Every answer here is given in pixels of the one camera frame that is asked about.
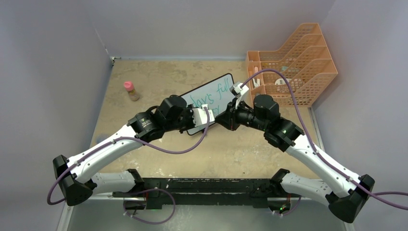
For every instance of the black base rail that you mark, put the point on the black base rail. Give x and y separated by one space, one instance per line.
204 193

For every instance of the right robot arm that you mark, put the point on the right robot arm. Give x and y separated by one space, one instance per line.
343 191

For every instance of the pink capped spice bottle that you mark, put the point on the pink capped spice bottle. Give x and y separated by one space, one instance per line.
129 87

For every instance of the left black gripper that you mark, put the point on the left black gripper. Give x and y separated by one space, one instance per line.
189 111

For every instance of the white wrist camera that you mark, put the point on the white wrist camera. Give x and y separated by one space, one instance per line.
239 90
202 115

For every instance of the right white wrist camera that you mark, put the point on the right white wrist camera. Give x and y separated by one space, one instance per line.
239 90

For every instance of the white whiteboard with black frame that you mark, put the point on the white whiteboard with black frame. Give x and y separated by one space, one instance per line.
215 94

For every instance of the orange plastic file organizer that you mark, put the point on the orange plastic file organizer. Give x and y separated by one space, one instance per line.
304 55

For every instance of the aluminium frame rail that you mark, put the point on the aluminium frame rail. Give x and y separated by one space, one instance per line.
204 204

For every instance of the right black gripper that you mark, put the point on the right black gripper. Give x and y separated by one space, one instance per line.
229 119

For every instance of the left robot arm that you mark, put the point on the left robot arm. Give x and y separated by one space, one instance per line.
78 177

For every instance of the white stapler in organizer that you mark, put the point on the white stapler in organizer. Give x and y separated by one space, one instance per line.
256 82

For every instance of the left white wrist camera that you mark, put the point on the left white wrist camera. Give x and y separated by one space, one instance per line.
202 115

